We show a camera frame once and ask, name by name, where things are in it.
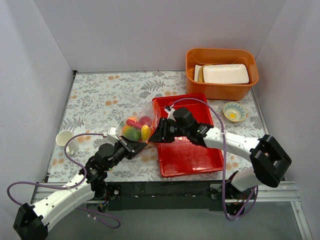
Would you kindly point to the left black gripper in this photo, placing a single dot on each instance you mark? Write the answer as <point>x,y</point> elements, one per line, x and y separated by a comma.
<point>129,146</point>

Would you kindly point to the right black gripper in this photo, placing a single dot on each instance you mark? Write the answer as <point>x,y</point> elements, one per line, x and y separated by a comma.
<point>162,130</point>

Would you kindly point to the yellow corn toy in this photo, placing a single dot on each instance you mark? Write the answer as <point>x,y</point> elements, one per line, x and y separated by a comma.
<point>145,133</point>

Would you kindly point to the green orange mango toy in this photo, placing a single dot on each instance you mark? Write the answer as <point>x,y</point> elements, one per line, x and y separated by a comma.
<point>131,133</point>

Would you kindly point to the red pomegranate toy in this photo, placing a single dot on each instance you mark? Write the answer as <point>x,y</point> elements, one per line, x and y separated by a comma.
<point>145,120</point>

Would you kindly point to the clear zip top bag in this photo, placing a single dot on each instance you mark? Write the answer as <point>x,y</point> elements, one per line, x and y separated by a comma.
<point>152,110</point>

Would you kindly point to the red chili pepper toy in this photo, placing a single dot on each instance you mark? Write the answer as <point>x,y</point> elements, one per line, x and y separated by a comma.
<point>135,125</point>

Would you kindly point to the orange fruit toy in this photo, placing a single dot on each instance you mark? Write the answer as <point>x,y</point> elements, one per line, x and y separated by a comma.
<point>133,119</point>

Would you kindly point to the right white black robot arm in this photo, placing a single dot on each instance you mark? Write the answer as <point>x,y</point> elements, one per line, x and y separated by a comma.
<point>269,160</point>

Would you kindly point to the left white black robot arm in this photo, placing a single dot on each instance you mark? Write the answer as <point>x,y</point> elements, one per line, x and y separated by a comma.
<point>33,222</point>

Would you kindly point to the red plastic tray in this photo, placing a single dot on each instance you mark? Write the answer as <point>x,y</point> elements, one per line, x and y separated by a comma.
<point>181,157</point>

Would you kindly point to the yellow plates in bin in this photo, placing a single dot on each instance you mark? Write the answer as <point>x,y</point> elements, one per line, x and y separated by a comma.
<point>199,73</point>

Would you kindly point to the white cup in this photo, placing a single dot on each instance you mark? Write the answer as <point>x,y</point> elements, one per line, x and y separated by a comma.
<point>63,137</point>

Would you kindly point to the small patterned bowl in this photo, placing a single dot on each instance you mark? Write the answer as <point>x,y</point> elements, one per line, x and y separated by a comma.
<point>234,112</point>

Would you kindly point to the orange plastic bin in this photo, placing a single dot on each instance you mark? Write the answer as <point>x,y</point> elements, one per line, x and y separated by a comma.
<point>220,56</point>

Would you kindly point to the white rectangular plate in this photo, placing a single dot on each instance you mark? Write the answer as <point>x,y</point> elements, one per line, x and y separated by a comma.
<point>225,74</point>

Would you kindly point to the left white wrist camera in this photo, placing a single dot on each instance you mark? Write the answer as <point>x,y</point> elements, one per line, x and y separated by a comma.
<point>111,134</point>

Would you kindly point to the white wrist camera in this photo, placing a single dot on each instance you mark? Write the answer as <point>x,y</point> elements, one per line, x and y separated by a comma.
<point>169,109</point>
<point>111,134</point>

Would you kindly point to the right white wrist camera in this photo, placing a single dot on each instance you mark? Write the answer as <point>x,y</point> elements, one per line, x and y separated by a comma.
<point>169,109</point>

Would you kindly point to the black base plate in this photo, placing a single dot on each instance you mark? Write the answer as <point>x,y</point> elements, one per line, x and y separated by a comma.
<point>116,203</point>

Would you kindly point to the aluminium frame rail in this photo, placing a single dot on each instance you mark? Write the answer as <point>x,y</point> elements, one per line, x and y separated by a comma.
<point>285,192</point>

